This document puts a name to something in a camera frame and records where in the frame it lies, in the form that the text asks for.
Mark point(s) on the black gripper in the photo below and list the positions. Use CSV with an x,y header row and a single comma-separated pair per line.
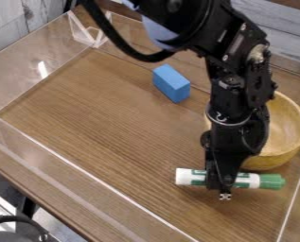
x,y
239,117

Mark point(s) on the green white marker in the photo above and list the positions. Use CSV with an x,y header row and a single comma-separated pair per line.
x,y
247,180

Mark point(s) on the brown wooden bowl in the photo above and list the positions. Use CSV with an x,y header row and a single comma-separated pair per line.
x,y
283,142

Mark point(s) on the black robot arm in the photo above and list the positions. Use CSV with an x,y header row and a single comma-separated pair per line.
x,y
211,28

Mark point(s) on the blue rectangular block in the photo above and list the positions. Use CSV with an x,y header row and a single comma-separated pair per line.
x,y
173,85

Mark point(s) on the clear acrylic tray wall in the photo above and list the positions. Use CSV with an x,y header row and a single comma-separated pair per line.
x,y
93,139

